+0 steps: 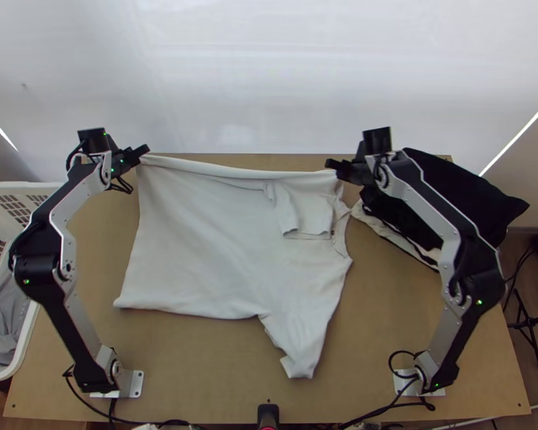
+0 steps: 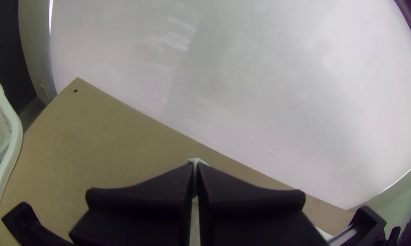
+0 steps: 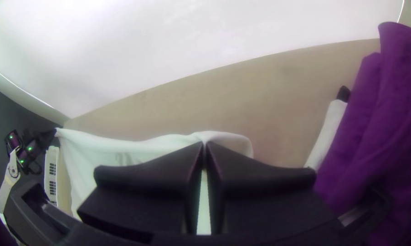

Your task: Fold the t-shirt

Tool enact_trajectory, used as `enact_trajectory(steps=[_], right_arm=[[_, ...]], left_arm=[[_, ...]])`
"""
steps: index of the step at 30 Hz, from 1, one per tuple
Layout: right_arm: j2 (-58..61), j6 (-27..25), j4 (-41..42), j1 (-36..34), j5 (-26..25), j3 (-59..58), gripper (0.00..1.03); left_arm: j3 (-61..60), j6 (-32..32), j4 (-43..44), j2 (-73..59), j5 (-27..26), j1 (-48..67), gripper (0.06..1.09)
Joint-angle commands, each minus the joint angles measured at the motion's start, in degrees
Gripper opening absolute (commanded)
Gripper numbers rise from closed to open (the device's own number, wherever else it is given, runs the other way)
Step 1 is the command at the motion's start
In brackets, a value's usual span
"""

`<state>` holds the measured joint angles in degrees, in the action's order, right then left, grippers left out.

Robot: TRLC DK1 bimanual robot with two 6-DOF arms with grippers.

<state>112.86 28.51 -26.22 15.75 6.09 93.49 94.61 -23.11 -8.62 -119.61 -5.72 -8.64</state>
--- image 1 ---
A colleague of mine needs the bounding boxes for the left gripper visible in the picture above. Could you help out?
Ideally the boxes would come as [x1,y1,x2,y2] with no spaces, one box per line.
[109,143,152,176]

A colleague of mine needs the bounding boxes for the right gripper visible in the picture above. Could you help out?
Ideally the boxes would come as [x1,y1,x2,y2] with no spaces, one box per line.
[324,157,377,186]

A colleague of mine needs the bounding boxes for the white t-shirt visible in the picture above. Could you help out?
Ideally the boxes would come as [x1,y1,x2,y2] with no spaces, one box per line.
[113,152,355,381]

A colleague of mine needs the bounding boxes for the pile of folded clothes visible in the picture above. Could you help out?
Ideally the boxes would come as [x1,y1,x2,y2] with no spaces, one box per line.
[349,148,531,274]

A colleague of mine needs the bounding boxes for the white laundry basket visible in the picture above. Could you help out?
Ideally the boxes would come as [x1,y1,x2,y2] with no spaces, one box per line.
[0,181,65,383]

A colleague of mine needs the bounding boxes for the grey garment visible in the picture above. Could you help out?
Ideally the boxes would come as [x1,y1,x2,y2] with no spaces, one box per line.
[0,268,32,366]

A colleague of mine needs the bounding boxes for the black tripod stand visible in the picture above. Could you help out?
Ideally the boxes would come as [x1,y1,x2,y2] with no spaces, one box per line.
[506,286,538,372]

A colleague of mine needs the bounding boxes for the black cable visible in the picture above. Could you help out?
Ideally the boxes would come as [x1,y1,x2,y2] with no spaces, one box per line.
[62,365,194,430]
[340,350,437,429]

